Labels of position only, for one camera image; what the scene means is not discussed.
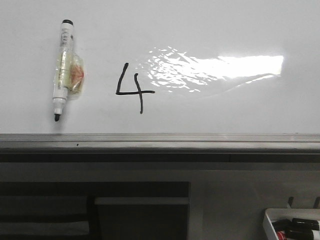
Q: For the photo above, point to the white whiteboard marker with tape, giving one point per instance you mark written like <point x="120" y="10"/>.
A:
<point x="69" y="71"/>

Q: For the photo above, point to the white whiteboard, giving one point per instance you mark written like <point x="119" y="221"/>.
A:
<point x="164" y="66"/>

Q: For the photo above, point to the dark cabinet with white top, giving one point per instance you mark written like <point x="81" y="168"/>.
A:
<point x="143" y="210"/>

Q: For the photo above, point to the white marker holder tray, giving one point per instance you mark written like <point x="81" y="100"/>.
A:
<point x="275" y="214"/>

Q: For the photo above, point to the black marker in tray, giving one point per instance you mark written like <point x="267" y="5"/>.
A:
<point x="299" y="223"/>

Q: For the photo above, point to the red capped marker in tray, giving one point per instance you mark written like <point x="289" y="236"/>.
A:
<point x="292" y="234"/>

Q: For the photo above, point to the aluminium whiteboard tray rail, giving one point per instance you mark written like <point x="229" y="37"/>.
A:
<point x="160" y="143"/>

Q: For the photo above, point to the left metal wall hook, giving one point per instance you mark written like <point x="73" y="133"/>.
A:
<point x="290" y="202"/>

